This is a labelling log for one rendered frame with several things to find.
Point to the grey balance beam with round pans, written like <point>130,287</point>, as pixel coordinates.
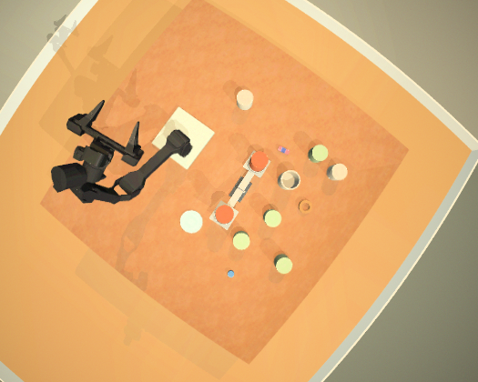
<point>238,192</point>

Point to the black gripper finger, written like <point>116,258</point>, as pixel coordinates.
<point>86,119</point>
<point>133,146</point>

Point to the orange cylinder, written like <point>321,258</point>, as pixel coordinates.
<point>258,161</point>
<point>224,214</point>

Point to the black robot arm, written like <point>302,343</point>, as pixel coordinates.
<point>81,179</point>

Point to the pale grey cylinder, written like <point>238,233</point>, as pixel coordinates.
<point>244,99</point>
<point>337,172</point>

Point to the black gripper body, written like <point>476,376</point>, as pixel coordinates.
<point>101,142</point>

